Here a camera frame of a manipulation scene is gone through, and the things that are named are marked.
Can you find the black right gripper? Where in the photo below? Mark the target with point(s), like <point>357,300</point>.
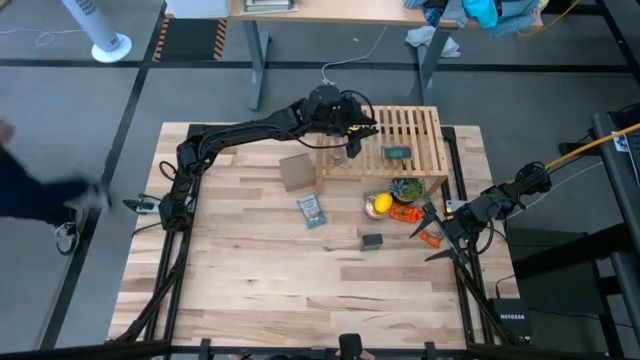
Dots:
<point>465,225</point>

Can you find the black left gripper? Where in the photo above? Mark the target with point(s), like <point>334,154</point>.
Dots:
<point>352,112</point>

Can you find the small cork-topped glass jar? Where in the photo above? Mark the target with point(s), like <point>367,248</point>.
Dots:
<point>338,157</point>

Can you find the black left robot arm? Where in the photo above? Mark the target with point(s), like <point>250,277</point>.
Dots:
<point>235,132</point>

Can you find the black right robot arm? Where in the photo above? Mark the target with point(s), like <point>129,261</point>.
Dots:
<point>510,197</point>

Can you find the wooden slatted shelf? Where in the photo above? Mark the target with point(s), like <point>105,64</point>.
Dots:
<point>420,130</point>

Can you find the small orange candy packet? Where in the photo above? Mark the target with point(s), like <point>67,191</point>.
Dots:
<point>431,239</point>

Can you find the large orange candy packet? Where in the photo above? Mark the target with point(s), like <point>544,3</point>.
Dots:
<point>405,213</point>

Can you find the succulent plant in black pot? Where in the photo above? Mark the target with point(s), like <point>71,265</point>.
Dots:
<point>409,189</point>

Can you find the yellow lemon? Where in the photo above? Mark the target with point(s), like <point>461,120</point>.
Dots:
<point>383,202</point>

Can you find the small brown cardboard box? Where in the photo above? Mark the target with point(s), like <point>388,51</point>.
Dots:
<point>297,172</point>

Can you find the light blue snack bag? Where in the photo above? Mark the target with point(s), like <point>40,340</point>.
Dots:
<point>312,211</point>

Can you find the black network router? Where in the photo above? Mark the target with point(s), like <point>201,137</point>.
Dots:
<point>512,320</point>

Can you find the white cloth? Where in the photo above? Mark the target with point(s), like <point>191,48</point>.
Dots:
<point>432,41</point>

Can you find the wooden desk with grey legs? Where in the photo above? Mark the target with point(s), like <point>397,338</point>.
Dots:
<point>340,12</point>

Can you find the black handheld device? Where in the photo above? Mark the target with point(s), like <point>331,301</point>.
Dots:
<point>351,346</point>

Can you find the grey stack of trays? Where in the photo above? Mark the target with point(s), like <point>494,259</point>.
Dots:
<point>270,6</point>

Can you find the cyan cloth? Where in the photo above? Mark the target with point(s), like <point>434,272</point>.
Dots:
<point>480,12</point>

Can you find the black mat with hazard stripes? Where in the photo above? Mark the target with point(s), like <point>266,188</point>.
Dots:
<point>192,40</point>

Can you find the blue denim clothes pile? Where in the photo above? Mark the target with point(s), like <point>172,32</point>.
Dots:
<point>515,15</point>

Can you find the white storage bin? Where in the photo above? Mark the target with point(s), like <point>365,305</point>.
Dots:
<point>197,7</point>

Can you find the person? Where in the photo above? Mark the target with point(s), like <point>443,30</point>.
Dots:
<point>30,195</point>

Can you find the black metal table frame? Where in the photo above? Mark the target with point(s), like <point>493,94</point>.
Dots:
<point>172,280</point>

